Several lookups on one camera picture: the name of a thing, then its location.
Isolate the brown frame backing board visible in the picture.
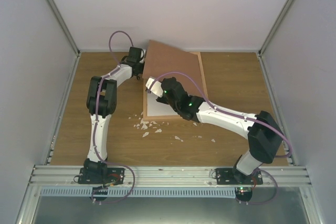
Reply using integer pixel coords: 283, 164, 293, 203
142, 40, 205, 97

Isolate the light wooden picture frame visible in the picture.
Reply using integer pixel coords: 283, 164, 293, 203
143, 52, 208, 121

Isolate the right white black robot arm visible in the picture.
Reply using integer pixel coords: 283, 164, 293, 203
146, 77, 284, 185

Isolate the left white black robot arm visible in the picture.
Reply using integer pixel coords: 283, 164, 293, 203
84, 47, 145, 184

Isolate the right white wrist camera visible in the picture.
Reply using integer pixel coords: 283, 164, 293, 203
145, 77, 163, 97

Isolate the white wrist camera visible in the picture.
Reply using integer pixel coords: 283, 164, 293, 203
141, 49, 146, 60
145, 77, 163, 97

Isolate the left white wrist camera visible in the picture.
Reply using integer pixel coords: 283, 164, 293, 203
141, 49, 146, 60

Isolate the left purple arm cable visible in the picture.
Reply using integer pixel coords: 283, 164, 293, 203
96, 31, 136, 167

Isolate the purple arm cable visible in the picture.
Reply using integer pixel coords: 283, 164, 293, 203
96, 31, 136, 167
153, 71, 293, 180

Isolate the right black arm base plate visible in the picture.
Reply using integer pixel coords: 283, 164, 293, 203
215, 167, 263, 185

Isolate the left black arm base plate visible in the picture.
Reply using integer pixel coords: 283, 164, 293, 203
74, 167, 125, 185

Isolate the slotted grey cable duct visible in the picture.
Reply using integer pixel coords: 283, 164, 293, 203
40, 186, 236, 199

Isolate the left aluminium corner post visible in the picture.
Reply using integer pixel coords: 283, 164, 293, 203
46, 0, 80, 57

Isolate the aluminium corner post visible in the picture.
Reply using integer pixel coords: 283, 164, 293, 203
46, 0, 80, 57
258, 0, 295, 57

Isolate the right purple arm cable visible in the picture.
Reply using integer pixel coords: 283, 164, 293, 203
153, 71, 293, 180

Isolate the aluminium front mounting rail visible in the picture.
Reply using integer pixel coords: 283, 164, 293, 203
29, 165, 312, 187

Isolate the right aluminium corner post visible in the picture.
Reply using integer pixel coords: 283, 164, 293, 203
258, 0, 295, 57

